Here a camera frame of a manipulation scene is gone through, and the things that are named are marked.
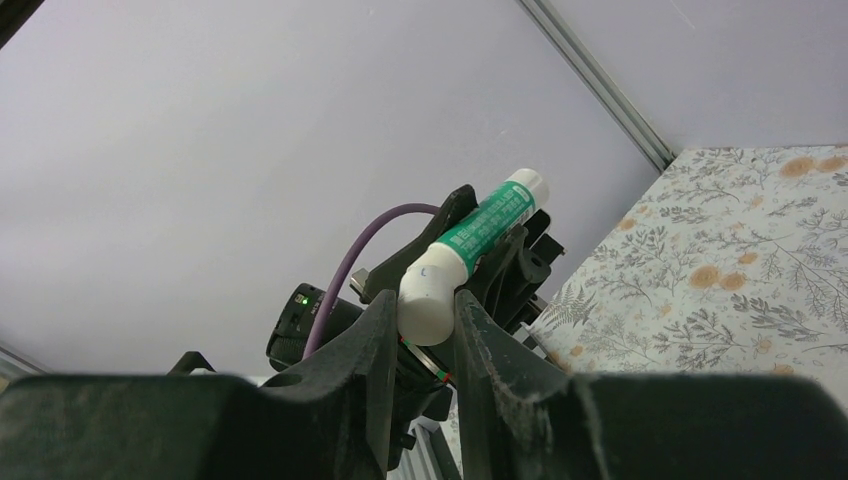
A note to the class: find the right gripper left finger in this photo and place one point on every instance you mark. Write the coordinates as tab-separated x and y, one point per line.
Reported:
210	426

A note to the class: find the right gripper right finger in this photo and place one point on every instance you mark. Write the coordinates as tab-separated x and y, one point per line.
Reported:
520	417

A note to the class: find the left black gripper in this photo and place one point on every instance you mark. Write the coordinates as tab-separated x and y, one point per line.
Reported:
355	399

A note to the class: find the green white glue stick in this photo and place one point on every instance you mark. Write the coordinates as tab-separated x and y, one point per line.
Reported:
425	313

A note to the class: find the floral patterned table mat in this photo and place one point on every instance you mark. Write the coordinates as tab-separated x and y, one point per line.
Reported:
733	262

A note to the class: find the left aluminium frame post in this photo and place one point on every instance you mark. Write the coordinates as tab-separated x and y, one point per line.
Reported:
576	54

